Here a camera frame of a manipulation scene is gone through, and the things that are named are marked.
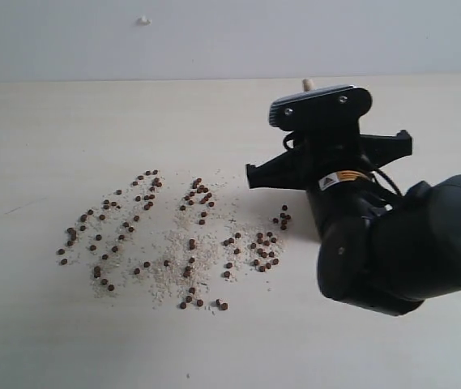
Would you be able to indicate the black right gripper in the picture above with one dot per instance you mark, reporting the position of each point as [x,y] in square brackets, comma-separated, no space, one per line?
[311,154]

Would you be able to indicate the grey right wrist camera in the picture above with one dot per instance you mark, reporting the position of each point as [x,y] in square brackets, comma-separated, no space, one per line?
[322,107]

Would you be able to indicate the scattered brown pellets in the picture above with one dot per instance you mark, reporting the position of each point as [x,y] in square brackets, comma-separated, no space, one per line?
[173,243]

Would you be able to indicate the white wooden brush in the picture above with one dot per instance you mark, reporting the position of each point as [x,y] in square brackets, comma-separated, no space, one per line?
[308,85]

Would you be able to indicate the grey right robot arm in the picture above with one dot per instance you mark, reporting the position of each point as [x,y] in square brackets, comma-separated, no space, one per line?
[381,250]

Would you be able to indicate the scattered white rice grains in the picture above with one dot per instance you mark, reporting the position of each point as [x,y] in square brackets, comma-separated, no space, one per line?
[181,251]

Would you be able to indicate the white lump on wall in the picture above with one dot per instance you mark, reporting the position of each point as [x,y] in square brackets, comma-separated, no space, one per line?
[143,20]

